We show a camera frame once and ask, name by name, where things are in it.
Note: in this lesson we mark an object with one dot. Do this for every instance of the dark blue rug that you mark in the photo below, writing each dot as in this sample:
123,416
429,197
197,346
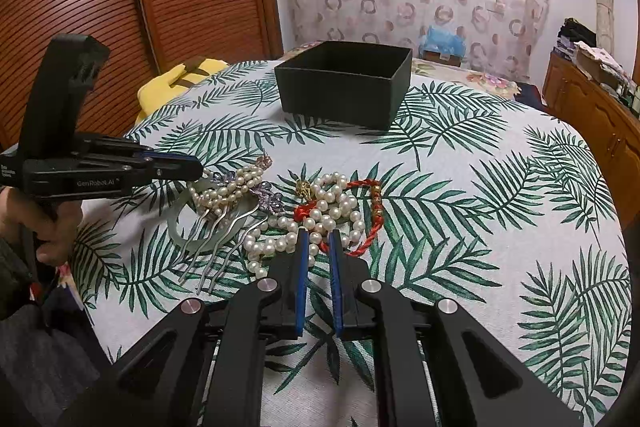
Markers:
531,94

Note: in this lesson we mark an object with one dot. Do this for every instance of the yellow plush toy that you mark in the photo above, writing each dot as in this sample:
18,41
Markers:
160,92

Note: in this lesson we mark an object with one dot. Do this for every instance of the pale green jade bangle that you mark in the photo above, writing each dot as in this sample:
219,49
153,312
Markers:
172,222

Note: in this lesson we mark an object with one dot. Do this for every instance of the brown cardboard box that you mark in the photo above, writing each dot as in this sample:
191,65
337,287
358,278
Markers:
442,58

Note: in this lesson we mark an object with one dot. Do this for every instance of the blue plastic bag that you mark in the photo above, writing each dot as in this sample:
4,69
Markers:
442,39

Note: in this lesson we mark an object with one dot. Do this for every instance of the wooden low cabinet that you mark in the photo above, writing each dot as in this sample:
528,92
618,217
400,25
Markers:
590,117

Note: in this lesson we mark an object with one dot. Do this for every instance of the floral bed blanket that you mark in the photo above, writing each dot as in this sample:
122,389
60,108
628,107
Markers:
480,82

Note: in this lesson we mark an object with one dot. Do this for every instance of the printed cloth bundle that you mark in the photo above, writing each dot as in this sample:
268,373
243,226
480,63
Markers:
600,59

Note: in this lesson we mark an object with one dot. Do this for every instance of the purple beaded hair ornament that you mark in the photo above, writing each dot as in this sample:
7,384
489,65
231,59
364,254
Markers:
267,202

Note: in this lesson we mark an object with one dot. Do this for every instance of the person's left hand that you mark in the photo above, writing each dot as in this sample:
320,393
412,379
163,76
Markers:
52,234

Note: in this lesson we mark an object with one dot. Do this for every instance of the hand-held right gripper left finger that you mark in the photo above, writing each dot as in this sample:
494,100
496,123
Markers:
301,287

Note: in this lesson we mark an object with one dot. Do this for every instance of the pearl hair comb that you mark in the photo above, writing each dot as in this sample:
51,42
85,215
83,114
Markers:
225,194

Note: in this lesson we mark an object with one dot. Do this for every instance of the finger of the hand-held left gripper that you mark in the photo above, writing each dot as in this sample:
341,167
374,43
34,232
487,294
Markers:
175,169
120,147

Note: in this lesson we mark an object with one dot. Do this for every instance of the person's grey clothing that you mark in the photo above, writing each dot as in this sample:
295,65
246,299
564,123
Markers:
45,367

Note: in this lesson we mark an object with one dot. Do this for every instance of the leaf print tablecloth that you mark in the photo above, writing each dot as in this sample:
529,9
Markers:
450,217

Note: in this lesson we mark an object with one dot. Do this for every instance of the black jewelry box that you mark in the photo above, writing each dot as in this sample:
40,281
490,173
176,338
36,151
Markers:
340,97

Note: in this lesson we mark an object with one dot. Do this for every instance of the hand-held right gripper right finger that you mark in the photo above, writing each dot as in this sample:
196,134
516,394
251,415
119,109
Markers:
336,297

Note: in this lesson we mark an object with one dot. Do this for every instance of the stack of dark clothes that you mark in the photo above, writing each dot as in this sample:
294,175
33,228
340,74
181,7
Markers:
577,34

